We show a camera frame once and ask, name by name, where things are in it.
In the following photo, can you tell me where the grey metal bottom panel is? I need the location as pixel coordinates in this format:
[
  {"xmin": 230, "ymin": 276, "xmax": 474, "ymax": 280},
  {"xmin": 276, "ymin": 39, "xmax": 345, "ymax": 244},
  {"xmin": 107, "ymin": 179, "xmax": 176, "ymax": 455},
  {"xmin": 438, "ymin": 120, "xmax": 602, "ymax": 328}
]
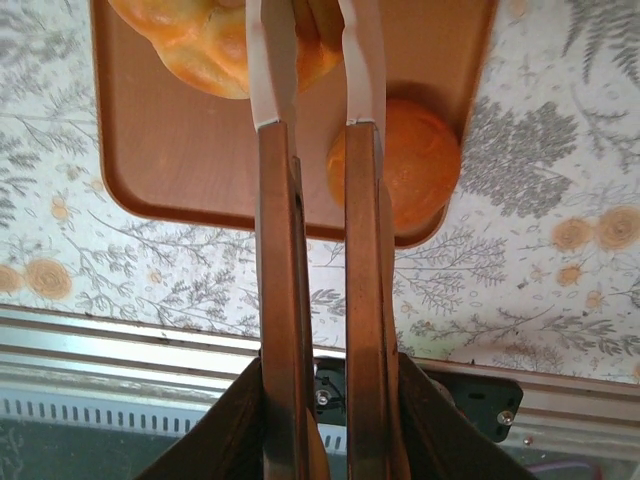
[{"xmin": 0, "ymin": 422, "xmax": 211, "ymax": 480}]

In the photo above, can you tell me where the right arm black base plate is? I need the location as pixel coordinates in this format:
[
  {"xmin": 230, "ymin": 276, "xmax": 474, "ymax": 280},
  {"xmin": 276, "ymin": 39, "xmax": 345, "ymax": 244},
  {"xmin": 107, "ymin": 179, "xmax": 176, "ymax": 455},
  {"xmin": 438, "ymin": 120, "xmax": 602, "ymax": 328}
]
[{"xmin": 313, "ymin": 355, "xmax": 525, "ymax": 445}]

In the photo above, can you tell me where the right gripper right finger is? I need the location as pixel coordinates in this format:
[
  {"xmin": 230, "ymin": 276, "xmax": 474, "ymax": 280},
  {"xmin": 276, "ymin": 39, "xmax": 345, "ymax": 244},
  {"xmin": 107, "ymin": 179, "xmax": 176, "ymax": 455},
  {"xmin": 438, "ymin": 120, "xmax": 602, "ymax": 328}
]
[{"xmin": 338, "ymin": 0, "xmax": 412, "ymax": 480}]

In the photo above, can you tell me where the slotted grey cable duct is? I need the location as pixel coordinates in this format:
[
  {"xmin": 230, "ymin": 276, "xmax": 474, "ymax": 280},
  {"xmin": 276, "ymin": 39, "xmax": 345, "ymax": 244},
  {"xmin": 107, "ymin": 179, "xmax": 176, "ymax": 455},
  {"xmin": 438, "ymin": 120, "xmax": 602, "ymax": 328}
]
[{"xmin": 0, "ymin": 394, "xmax": 349, "ymax": 454}]

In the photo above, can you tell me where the fake ring donut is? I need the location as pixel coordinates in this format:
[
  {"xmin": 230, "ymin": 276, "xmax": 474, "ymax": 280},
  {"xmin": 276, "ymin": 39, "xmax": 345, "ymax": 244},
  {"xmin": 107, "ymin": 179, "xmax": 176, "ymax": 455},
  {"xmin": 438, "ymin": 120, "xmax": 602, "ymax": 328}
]
[{"xmin": 107, "ymin": 0, "xmax": 347, "ymax": 100}]

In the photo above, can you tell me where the brown rectangular tray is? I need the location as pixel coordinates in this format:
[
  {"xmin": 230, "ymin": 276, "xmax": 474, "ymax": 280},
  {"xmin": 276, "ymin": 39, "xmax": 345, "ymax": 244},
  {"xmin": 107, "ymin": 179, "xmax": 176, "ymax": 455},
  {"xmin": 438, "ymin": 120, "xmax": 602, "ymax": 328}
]
[{"xmin": 89, "ymin": 0, "xmax": 499, "ymax": 250}]

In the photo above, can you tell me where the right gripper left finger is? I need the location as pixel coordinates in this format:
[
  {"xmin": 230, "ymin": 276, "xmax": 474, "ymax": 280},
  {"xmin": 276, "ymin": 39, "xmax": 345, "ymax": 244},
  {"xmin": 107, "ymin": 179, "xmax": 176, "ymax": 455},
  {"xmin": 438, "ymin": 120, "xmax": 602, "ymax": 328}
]
[{"xmin": 244, "ymin": 0, "xmax": 317, "ymax": 480}]

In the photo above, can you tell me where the floral table cloth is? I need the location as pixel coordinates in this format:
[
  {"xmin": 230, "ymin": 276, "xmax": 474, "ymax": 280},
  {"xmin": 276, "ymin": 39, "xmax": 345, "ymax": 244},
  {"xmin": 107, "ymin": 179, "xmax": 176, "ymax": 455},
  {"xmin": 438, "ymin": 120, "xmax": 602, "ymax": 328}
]
[{"xmin": 0, "ymin": 0, "xmax": 640, "ymax": 386}]

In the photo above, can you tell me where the aluminium mounting rail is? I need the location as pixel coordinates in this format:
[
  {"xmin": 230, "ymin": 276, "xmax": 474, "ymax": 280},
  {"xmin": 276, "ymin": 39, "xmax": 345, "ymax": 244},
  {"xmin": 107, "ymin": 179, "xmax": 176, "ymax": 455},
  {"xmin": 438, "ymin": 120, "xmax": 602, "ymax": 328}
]
[{"xmin": 0, "ymin": 304, "xmax": 640, "ymax": 434}]

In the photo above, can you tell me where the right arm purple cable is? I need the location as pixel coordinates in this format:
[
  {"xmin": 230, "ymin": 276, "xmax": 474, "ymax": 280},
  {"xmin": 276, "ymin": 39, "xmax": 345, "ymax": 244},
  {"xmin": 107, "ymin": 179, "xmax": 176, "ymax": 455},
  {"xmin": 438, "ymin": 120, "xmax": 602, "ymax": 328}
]
[{"xmin": 524, "ymin": 460, "xmax": 609, "ymax": 479}]

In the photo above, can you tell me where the round brown fake bun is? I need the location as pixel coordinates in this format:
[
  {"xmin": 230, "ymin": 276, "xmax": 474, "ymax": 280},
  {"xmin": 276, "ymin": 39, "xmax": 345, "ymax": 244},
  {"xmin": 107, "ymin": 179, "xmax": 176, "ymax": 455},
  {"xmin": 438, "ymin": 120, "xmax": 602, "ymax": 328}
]
[{"xmin": 325, "ymin": 98, "xmax": 462, "ymax": 236}]

